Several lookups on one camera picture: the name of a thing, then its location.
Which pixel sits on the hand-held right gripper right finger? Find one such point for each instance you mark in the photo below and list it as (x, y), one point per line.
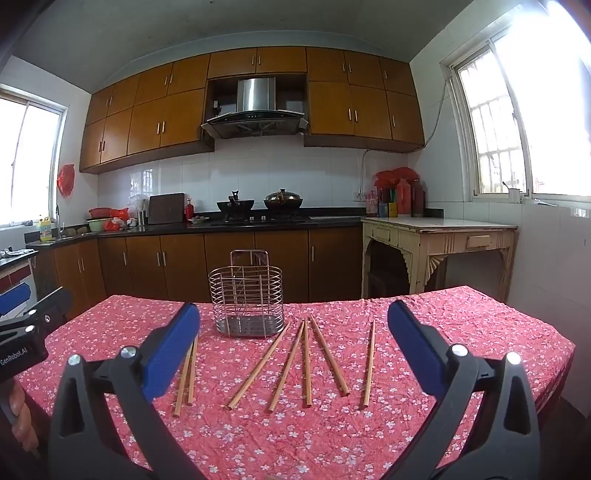
(415, 346)

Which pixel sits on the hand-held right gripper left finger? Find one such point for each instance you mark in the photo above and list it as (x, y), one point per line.
(171, 350)

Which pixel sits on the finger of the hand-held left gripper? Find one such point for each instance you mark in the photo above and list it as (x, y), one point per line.
(14, 299)
(46, 309)

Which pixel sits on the person's left hand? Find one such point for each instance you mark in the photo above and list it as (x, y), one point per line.
(23, 415)

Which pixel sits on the white and red cabinet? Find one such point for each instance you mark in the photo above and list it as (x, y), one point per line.
(16, 277)

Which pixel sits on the grey cloth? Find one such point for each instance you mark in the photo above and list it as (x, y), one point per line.
(18, 252)

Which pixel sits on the yellow dish soap bottle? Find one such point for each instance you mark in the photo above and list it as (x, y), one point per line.
(46, 230)

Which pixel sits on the steel faucet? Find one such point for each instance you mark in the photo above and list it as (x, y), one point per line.
(58, 221)

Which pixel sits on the wooden base cabinets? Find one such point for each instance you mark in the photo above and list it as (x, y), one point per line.
(207, 263)

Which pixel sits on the green basin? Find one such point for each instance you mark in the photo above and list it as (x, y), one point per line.
(98, 225)

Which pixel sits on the cream wooden side table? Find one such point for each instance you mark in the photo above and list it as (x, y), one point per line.
(438, 240)

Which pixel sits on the red basin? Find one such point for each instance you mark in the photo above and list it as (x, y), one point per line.
(99, 212)

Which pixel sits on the red hanging decoration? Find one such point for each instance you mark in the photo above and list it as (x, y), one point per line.
(66, 180)

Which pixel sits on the steel cup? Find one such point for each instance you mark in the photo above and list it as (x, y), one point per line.
(142, 218)

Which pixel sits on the small plate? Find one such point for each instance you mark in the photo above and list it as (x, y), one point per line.
(198, 219)

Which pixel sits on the small kitchen window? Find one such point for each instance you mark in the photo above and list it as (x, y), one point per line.
(27, 161)

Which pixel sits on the yellow box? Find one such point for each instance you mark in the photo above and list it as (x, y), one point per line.
(393, 209)

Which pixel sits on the blue box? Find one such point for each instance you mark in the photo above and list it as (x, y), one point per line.
(383, 210)

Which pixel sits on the white plastic bag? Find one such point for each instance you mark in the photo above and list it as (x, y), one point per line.
(137, 202)

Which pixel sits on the small red bottle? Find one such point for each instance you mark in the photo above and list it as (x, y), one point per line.
(189, 210)

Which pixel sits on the dark wooden cutting board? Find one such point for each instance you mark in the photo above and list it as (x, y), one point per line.
(166, 208)

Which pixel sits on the pink packet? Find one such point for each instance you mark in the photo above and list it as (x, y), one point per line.
(371, 205)

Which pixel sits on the dark red thermos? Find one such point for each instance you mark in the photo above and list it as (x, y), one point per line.
(418, 198)

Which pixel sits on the red floral tablecloth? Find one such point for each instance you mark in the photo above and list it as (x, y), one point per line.
(300, 438)

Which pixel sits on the bright red thermos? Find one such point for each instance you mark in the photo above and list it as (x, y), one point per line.
(403, 198)

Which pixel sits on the black kitchen countertop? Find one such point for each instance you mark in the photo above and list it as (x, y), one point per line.
(332, 220)

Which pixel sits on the black gas stove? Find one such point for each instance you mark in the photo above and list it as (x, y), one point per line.
(258, 220)

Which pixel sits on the large red plastic bag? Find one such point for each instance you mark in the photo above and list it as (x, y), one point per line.
(395, 176)

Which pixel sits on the white mug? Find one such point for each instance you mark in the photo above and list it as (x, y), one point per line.
(514, 195)

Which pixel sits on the wok with lid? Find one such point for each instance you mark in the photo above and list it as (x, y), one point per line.
(283, 201)

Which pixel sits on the large barred window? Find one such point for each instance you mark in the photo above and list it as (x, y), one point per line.
(517, 115)

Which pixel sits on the steel range hood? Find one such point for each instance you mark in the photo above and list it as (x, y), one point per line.
(256, 99)

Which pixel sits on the wooden wall cabinets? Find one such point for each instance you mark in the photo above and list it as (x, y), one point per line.
(152, 115)

